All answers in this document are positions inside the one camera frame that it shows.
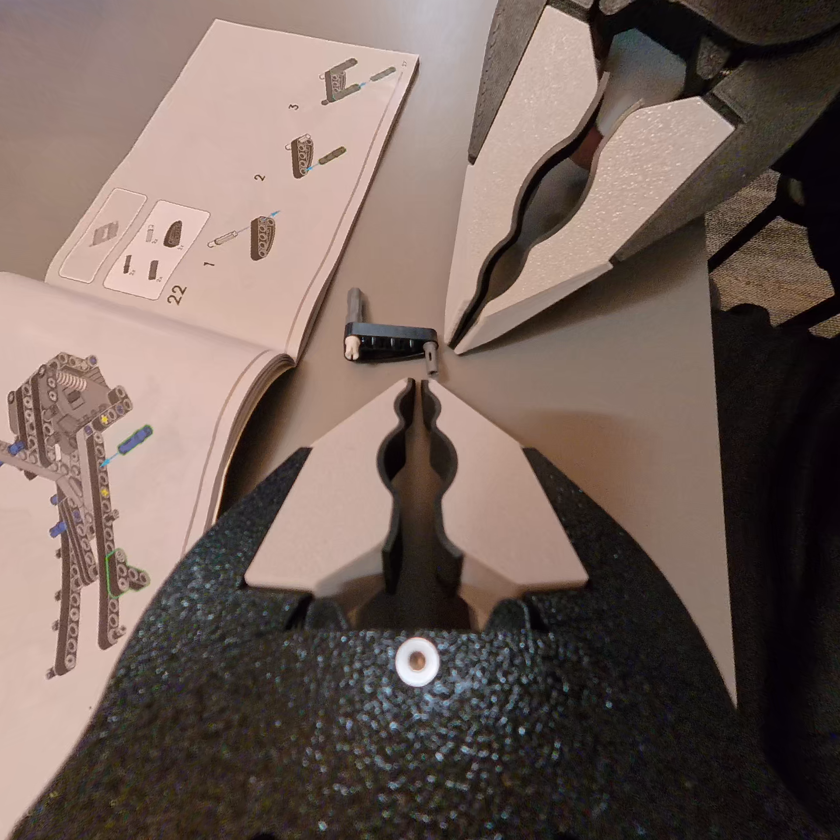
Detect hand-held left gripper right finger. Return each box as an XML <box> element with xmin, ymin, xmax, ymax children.
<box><xmin>419</xmin><ymin>378</ymin><xmax>589</xmax><ymax>632</ymax></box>

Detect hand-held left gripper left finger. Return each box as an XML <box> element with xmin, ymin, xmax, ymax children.
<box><xmin>244</xmin><ymin>377</ymin><xmax>419</xmax><ymax>624</ymax></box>

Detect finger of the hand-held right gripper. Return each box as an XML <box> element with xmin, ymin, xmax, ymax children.
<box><xmin>451</xmin><ymin>96</ymin><xmax>737</xmax><ymax>357</ymax></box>
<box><xmin>444</xmin><ymin>5</ymin><xmax>610</xmax><ymax>343</ymax></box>

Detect black toy brick beam with pins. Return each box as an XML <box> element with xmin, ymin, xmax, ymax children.
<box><xmin>343</xmin><ymin>286</ymin><xmax>441</xmax><ymax>378</ymax></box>

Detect grey desk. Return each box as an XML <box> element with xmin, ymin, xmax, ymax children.
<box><xmin>0</xmin><ymin>0</ymin><xmax>739</xmax><ymax>711</ymax></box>

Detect black chair base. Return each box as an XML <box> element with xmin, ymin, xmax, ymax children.
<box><xmin>707</xmin><ymin>167</ymin><xmax>840</xmax><ymax>332</ymax></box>

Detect person's dark trousers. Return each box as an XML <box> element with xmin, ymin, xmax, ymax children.
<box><xmin>712</xmin><ymin>305</ymin><xmax>840</xmax><ymax>840</ymax></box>

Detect open building instruction booklet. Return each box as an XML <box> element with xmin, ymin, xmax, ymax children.
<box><xmin>0</xmin><ymin>18</ymin><xmax>421</xmax><ymax>840</ymax></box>

